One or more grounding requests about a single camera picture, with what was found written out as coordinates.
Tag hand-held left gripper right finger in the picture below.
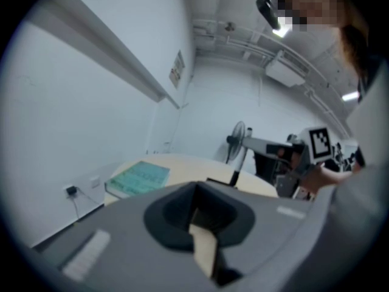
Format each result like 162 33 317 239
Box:
194 181 334 292

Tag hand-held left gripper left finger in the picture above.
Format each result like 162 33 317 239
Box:
30 181 220 292

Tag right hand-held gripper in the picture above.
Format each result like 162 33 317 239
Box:
242 127 332 199

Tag person's right forearm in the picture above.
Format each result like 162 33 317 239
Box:
322 165 355 192

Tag person's right hand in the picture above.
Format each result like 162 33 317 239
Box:
277 146 332 192

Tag black standing fan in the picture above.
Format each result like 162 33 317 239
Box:
226 120 247 164

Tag black office chair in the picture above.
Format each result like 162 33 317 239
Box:
253 150 279 184

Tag beige round table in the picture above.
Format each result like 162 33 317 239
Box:
105 153 279 207

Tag teal book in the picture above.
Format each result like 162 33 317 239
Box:
105 160 171 199

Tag white air conditioner unit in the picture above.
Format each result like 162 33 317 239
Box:
264 49 311 88

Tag white ceiling pipes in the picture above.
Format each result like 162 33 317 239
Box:
193 18 350 133

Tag person's torso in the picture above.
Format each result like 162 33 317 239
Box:
343 50 389 200

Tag person's head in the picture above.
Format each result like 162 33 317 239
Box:
272 0 370 72

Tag black charger cable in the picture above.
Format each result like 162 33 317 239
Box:
71 189 102 222

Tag wall poster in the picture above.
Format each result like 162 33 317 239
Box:
168 49 186 90

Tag black head-worn camera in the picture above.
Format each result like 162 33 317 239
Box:
255 0 282 30

